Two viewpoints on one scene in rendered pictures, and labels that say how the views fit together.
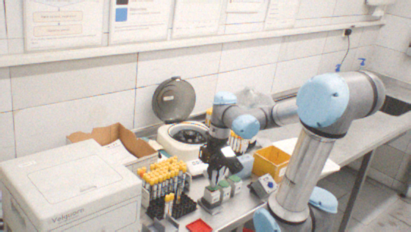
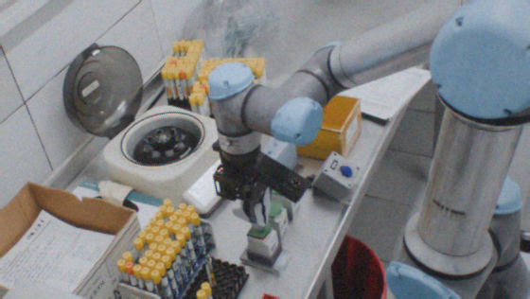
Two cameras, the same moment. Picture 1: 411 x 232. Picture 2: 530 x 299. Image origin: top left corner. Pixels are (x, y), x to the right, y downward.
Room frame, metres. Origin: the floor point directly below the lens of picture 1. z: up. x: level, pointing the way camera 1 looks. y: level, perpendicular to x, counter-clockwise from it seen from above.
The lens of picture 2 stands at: (0.32, 0.13, 1.91)
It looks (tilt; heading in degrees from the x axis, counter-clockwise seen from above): 37 degrees down; 352
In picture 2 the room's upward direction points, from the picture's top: 12 degrees counter-clockwise
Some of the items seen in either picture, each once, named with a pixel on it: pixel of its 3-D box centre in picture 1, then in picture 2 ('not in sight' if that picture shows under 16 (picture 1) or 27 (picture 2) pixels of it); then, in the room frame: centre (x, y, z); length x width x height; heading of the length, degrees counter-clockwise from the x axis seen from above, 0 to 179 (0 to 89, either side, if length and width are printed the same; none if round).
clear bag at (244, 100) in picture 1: (239, 103); (206, 29); (2.03, -0.18, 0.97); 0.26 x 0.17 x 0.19; 151
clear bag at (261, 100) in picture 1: (263, 104); (244, 9); (2.14, -0.33, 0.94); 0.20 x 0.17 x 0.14; 111
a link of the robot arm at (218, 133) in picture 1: (219, 129); (238, 135); (1.22, -0.06, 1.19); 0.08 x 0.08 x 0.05
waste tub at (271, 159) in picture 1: (272, 164); (325, 126); (1.50, -0.32, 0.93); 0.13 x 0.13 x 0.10; 46
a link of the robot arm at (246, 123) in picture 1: (244, 122); (288, 110); (1.15, -0.13, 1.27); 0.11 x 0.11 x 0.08; 34
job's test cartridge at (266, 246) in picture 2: (211, 196); (262, 243); (1.22, -0.07, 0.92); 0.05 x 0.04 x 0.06; 45
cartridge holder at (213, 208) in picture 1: (210, 202); (264, 253); (1.22, -0.07, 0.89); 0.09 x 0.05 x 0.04; 44
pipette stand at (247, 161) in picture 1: (240, 168); (278, 162); (1.43, -0.18, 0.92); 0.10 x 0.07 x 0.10; 131
